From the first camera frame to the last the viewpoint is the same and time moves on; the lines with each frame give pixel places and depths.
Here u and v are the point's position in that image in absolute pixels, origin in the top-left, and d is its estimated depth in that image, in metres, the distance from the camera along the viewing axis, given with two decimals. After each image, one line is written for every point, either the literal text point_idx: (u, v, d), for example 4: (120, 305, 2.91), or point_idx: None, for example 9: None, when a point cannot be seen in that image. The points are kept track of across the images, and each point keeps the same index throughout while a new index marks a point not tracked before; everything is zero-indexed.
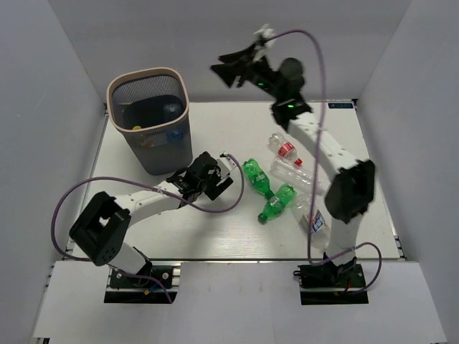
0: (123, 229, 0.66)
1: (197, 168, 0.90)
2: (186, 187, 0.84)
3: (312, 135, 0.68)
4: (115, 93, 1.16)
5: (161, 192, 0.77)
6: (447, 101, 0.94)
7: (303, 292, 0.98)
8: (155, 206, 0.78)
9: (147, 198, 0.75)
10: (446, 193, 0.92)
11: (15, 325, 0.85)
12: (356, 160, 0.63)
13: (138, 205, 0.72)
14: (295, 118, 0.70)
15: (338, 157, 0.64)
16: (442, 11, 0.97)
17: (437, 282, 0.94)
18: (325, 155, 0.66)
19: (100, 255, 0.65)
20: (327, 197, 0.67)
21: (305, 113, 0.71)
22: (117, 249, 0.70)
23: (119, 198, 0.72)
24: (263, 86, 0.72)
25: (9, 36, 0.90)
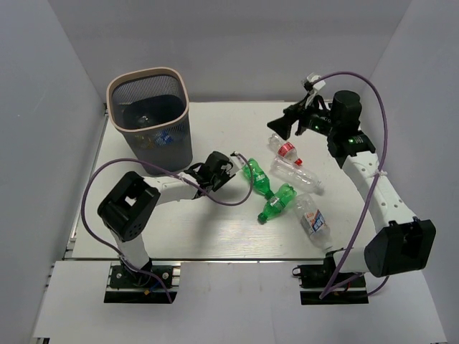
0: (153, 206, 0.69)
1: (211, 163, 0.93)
2: (199, 180, 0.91)
3: (368, 177, 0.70)
4: (115, 93, 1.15)
5: (183, 180, 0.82)
6: (446, 102, 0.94)
7: (303, 292, 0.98)
8: (177, 192, 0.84)
9: (171, 182, 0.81)
10: (446, 193, 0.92)
11: (15, 325, 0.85)
12: (413, 217, 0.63)
13: (163, 187, 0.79)
14: (353, 155, 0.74)
15: (393, 208, 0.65)
16: (442, 11, 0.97)
17: (437, 281, 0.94)
18: (378, 203, 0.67)
19: (129, 229, 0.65)
20: (370, 249, 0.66)
21: (365, 151, 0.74)
22: (140, 228, 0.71)
23: (148, 179, 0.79)
24: (320, 127, 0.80)
25: (9, 36, 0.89)
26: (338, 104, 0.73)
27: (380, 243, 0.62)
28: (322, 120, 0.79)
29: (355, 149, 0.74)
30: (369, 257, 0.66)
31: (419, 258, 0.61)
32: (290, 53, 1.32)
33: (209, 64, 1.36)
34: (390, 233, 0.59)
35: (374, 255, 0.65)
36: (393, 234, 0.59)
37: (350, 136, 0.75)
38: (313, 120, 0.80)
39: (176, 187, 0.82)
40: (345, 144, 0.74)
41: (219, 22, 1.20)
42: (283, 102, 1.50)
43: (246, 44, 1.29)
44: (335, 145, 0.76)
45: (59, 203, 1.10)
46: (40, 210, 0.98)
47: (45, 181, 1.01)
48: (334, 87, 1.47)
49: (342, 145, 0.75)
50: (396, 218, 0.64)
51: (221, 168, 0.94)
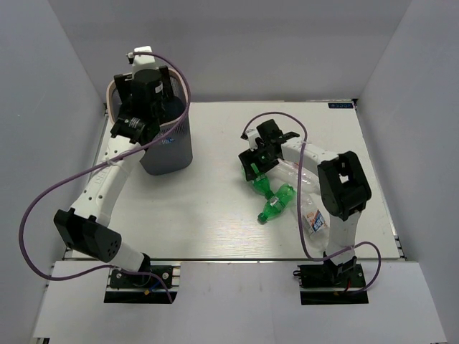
0: (103, 231, 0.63)
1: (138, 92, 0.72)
2: (139, 125, 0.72)
3: (297, 146, 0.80)
4: (115, 93, 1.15)
5: (113, 164, 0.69)
6: (446, 102, 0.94)
7: (303, 292, 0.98)
8: (120, 177, 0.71)
9: (104, 184, 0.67)
10: (446, 193, 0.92)
11: (16, 325, 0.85)
12: (337, 154, 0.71)
13: (101, 198, 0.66)
14: (285, 142, 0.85)
15: (322, 155, 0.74)
16: (442, 11, 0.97)
17: (438, 281, 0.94)
18: (310, 157, 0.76)
19: (103, 254, 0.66)
20: (324, 197, 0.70)
21: (293, 137, 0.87)
22: (117, 238, 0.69)
23: (77, 206, 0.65)
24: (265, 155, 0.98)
25: (9, 36, 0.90)
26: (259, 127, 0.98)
27: (323, 183, 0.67)
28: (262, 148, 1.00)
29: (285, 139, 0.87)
30: (327, 203, 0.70)
31: (359, 185, 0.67)
32: (290, 52, 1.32)
33: (209, 64, 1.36)
34: (325, 166, 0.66)
35: (328, 198, 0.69)
36: (326, 167, 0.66)
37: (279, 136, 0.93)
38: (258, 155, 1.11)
39: (112, 182, 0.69)
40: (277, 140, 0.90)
41: (219, 22, 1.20)
42: (282, 102, 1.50)
43: (246, 44, 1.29)
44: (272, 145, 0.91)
45: (59, 203, 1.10)
46: (40, 210, 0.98)
47: (45, 181, 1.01)
48: (335, 87, 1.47)
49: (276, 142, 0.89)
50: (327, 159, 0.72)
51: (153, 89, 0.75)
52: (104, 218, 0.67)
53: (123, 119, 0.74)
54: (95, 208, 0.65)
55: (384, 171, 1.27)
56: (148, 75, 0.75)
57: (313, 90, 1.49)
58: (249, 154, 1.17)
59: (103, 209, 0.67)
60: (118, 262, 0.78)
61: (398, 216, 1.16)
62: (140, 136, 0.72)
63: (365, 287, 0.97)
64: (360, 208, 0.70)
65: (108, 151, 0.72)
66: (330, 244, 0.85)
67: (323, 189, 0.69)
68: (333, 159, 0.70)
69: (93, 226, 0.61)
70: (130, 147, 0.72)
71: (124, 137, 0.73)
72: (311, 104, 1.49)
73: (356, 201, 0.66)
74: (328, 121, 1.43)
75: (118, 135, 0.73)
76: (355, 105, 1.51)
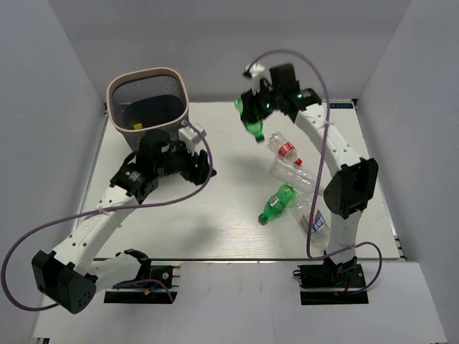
0: (79, 281, 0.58)
1: (145, 148, 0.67)
2: (137, 180, 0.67)
3: (318, 127, 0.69)
4: (115, 93, 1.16)
5: (105, 213, 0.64)
6: (446, 102, 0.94)
7: (303, 292, 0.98)
8: (110, 226, 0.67)
9: (91, 231, 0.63)
10: (446, 193, 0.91)
11: (15, 325, 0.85)
12: (360, 158, 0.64)
13: (84, 247, 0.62)
14: (304, 110, 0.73)
15: (343, 153, 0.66)
16: (442, 11, 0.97)
17: (438, 281, 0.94)
18: (330, 150, 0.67)
19: (72, 306, 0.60)
20: (327, 190, 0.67)
21: (314, 104, 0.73)
22: (93, 288, 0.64)
23: (59, 250, 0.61)
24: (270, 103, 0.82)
25: (9, 36, 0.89)
26: (272, 71, 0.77)
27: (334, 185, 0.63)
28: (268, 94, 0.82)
29: (305, 102, 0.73)
30: (328, 198, 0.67)
31: (367, 191, 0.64)
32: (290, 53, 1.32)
33: (209, 64, 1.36)
34: (343, 173, 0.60)
35: (331, 195, 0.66)
36: (344, 175, 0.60)
37: (297, 93, 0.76)
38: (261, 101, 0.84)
39: (100, 231, 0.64)
40: (292, 97, 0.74)
41: (219, 22, 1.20)
42: None
43: (245, 44, 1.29)
44: (285, 102, 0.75)
45: (59, 204, 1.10)
46: (40, 211, 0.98)
47: (45, 181, 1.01)
48: (335, 87, 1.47)
49: (292, 99, 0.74)
50: (346, 161, 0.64)
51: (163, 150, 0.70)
52: (84, 266, 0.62)
53: (125, 169, 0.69)
54: (77, 255, 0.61)
55: (384, 171, 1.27)
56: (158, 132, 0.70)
57: None
58: (250, 99, 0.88)
59: (84, 258, 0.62)
60: (112, 279, 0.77)
61: (399, 216, 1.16)
62: (136, 190, 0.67)
63: (365, 287, 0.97)
64: (361, 208, 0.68)
65: (103, 198, 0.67)
66: (330, 243, 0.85)
67: (330, 186, 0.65)
68: (353, 164, 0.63)
69: (70, 274, 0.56)
70: (124, 201, 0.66)
71: (122, 186, 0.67)
72: None
73: (356, 201, 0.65)
74: None
75: (116, 185, 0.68)
76: (355, 105, 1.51)
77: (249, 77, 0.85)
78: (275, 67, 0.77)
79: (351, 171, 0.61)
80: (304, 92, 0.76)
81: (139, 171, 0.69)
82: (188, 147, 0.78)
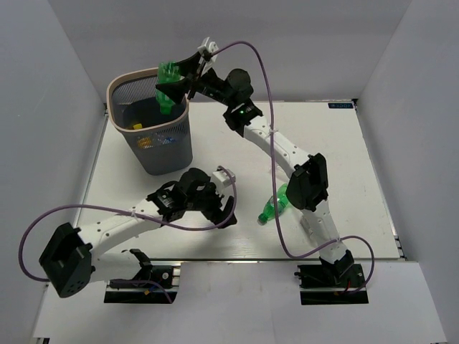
0: (88, 263, 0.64)
1: (185, 185, 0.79)
2: (168, 206, 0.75)
3: (265, 137, 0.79)
4: (115, 93, 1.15)
5: (135, 216, 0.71)
6: (446, 102, 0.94)
7: (303, 292, 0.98)
8: (133, 231, 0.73)
9: (116, 226, 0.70)
10: (446, 193, 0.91)
11: (16, 325, 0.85)
12: (308, 155, 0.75)
13: (105, 236, 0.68)
14: (249, 124, 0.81)
15: (292, 155, 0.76)
16: (442, 10, 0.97)
17: (438, 281, 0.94)
18: (281, 155, 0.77)
19: (64, 288, 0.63)
20: (289, 193, 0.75)
21: (256, 117, 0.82)
22: (86, 280, 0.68)
23: (84, 228, 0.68)
24: (213, 95, 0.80)
25: (9, 36, 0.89)
26: (230, 84, 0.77)
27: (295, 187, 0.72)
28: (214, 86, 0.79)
29: (248, 118, 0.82)
30: (292, 198, 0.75)
31: (322, 182, 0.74)
32: (290, 53, 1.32)
33: None
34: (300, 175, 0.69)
35: (294, 196, 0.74)
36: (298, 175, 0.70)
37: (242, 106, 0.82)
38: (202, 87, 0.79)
39: (124, 230, 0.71)
40: (239, 117, 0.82)
41: (219, 22, 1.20)
42: (283, 102, 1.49)
43: (244, 44, 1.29)
44: (232, 120, 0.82)
45: (59, 203, 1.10)
46: (40, 211, 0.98)
47: (44, 181, 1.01)
48: (335, 87, 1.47)
49: (237, 119, 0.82)
50: (298, 160, 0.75)
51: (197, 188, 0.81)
52: (97, 254, 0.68)
53: (161, 193, 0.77)
54: (96, 240, 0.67)
55: (383, 171, 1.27)
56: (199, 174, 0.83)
57: (313, 90, 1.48)
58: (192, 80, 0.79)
59: (100, 246, 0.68)
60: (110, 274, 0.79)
61: (399, 216, 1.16)
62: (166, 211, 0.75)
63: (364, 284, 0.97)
64: (323, 198, 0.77)
65: (137, 206, 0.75)
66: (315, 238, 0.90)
67: (292, 189, 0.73)
68: (303, 163, 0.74)
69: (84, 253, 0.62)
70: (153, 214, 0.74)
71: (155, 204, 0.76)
72: (311, 104, 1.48)
73: (316, 192, 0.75)
74: (327, 122, 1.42)
75: (151, 201, 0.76)
76: (355, 105, 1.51)
77: (206, 61, 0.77)
78: (234, 84, 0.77)
79: (303, 169, 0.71)
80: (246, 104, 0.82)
81: (171, 199, 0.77)
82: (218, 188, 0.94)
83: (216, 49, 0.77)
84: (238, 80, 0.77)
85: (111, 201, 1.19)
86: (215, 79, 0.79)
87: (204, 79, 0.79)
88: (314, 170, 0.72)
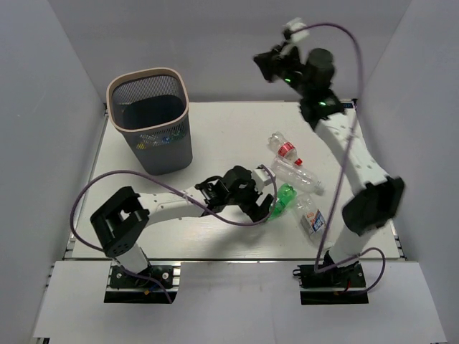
0: (141, 228, 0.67)
1: (228, 180, 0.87)
2: (212, 198, 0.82)
3: (342, 140, 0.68)
4: (115, 93, 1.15)
5: (186, 198, 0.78)
6: (446, 101, 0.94)
7: (303, 292, 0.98)
8: (181, 210, 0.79)
9: (170, 202, 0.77)
10: (446, 193, 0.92)
11: (15, 325, 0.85)
12: (386, 176, 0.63)
13: (161, 208, 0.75)
14: (325, 119, 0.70)
15: (366, 171, 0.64)
16: (442, 10, 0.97)
17: (438, 281, 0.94)
18: (353, 165, 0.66)
19: (110, 249, 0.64)
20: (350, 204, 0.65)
21: (337, 114, 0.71)
22: (130, 246, 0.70)
23: (144, 196, 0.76)
24: (290, 82, 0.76)
25: (9, 37, 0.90)
26: (310, 63, 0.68)
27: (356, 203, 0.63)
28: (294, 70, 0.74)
29: (328, 112, 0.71)
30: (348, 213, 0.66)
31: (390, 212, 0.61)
32: None
33: (209, 64, 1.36)
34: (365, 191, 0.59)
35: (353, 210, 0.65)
36: (364, 193, 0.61)
37: (322, 99, 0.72)
38: (282, 72, 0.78)
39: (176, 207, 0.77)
40: (315, 105, 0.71)
41: (219, 22, 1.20)
42: (283, 102, 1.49)
43: (245, 44, 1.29)
44: (306, 109, 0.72)
45: (59, 203, 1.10)
46: (40, 211, 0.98)
47: (44, 181, 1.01)
48: (335, 87, 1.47)
49: (314, 108, 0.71)
50: (370, 178, 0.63)
51: (239, 186, 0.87)
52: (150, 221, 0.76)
53: (206, 185, 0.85)
54: (153, 208, 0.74)
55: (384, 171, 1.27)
56: (243, 174, 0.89)
57: None
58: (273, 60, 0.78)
59: (153, 215, 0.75)
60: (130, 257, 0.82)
61: (399, 216, 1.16)
62: (211, 201, 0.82)
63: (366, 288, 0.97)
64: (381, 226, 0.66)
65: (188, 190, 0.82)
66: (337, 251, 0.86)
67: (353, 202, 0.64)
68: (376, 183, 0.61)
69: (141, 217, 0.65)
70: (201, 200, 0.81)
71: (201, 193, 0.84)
72: None
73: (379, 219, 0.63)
74: None
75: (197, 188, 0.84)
76: (355, 105, 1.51)
77: (287, 40, 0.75)
78: (314, 61, 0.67)
79: (373, 190, 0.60)
80: (328, 98, 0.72)
81: (216, 193, 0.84)
82: (257, 185, 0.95)
83: (302, 29, 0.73)
84: (317, 57, 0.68)
85: None
86: (297, 63, 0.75)
87: (284, 63, 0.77)
88: (386, 194, 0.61)
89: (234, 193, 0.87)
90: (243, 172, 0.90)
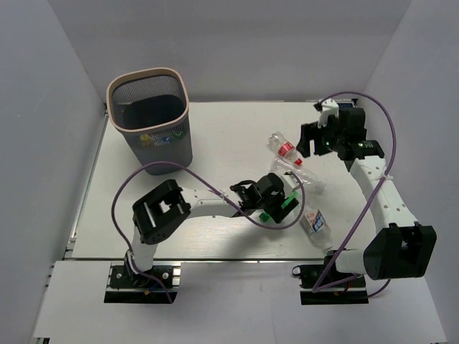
0: (181, 220, 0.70)
1: (262, 185, 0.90)
2: (247, 200, 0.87)
3: (374, 179, 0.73)
4: (115, 93, 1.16)
5: (224, 198, 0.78)
6: (447, 101, 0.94)
7: (303, 292, 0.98)
8: (216, 207, 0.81)
9: (209, 199, 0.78)
10: (447, 193, 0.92)
11: (15, 325, 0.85)
12: (414, 221, 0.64)
13: (199, 203, 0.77)
14: (361, 158, 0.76)
15: (395, 212, 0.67)
16: (442, 11, 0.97)
17: (438, 280, 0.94)
18: (381, 205, 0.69)
19: (150, 236, 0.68)
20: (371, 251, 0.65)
21: (374, 155, 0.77)
22: (166, 237, 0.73)
23: (186, 190, 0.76)
24: (329, 142, 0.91)
25: (9, 37, 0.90)
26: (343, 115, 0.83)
27: (379, 243, 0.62)
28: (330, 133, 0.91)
29: (363, 152, 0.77)
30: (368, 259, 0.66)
31: (417, 265, 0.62)
32: (290, 53, 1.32)
33: (209, 64, 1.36)
34: (389, 233, 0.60)
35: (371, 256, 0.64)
36: (391, 232, 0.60)
37: (359, 142, 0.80)
38: (325, 137, 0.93)
39: (213, 205, 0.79)
40: (353, 146, 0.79)
41: (219, 22, 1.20)
42: (283, 102, 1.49)
43: (245, 44, 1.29)
44: (343, 148, 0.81)
45: (60, 203, 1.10)
46: (40, 211, 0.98)
47: (45, 181, 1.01)
48: (335, 87, 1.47)
49: (351, 147, 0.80)
50: (396, 221, 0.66)
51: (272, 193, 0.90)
52: None
53: (240, 188, 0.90)
54: (194, 203, 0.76)
55: None
56: (277, 180, 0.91)
57: (313, 90, 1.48)
58: (314, 130, 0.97)
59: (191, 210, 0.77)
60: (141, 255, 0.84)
61: None
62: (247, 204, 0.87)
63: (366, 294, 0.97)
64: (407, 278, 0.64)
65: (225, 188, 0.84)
66: (341, 263, 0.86)
67: (374, 246, 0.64)
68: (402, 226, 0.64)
69: (183, 209, 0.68)
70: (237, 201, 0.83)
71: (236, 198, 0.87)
72: (311, 104, 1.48)
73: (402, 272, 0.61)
74: None
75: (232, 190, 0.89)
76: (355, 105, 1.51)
77: (320, 109, 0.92)
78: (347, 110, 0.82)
79: (399, 232, 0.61)
80: (367, 142, 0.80)
81: (248, 196, 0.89)
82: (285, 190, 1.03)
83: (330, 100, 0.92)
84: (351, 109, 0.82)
85: (112, 201, 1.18)
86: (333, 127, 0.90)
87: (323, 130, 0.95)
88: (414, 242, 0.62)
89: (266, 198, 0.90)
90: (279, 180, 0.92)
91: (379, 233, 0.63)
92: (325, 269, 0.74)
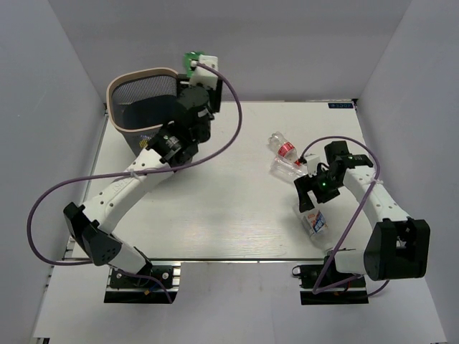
0: (100, 238, 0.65)
1: (180, 113, 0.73)
2: (171, 147, 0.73)
3: (365, 183, 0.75)
4: (115, 93, 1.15)
5: (135, 176, 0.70)
6: (447, 101, 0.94)
7: (303, 292, 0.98)
8: (140, 188, 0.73)
9: (118, 193, 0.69)
10: (447, 192, 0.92)
11: (15, 325, 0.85)
12: (407, 216, 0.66)
13: (110, 207, 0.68)
14: (352, 168, 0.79)
15: (387, 209, 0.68)
16: (442, 11, 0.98)
17: (437, 280, 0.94)
18: (374, 204, 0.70)
19: (99, 261, 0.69)
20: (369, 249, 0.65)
21: (365, 166, 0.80)
22: (116, 244, 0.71)
23: (88, 206, 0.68)
24: (325, 183, 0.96)
25: (9, 37, 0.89)
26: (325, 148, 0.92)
27: (375, 239, 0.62)
28: (323, 174, 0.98)
29: (353, 163, 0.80)
30: (368, 259, 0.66)
31: (414, 261, 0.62)
32: (290, 52, 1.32)
33: None
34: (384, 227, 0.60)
35: (371, 256, 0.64)
36: (384, 226, 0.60)
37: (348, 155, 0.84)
38: (318, 181, 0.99)
39: (128, 193, 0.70)
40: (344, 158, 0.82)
41: (219, 22, 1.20)
42: (283, 102, 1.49)
43: (246, 44, 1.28)
44: (334, 164, 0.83)
45: (59, 203, 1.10)
46: (40, 211, 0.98)
47: (44, 181, 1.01)
48: (335, 87, 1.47)
49: (341, 161, 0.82)
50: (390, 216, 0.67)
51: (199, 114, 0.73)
52: (112, 220, 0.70)
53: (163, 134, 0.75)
54: (102, 213, 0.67)
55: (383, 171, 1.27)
56: (195, 97, 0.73)
57: (314, 90, 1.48)
58: (307, 180, 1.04)
59: (110, 216, 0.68)
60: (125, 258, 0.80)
61: None
62: (171, 157, 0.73)
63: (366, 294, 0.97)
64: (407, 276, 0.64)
65: (136, 162, 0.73)
66: (341, 261, 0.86)
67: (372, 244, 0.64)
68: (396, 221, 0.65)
69: (90, 233, 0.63)
70: (156, 165, 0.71)
71: (157, 152, 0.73)
72: (310, 104, 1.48)
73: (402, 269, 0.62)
74: (325, 121, 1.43)
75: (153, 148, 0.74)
76: (355, 105, 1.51)
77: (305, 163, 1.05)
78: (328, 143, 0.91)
79: (394, 226, 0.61)
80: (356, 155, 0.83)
81: (176, 138, 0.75)
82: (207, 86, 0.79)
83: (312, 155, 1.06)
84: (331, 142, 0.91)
85: None
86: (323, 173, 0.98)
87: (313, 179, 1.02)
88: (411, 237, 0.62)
89: (196, 121, 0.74)
90: (197, 96, 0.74)
91: (375, 229, 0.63)
92: (323, 269, 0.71)
